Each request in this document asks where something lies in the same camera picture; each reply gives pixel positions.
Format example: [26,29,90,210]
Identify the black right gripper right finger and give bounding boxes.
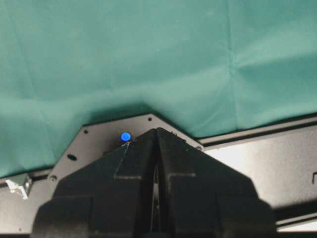
[157,128,277,238]

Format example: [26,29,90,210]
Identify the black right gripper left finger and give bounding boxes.
[32,129,157,238]

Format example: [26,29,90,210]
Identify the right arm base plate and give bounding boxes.
[48,114,204,190]

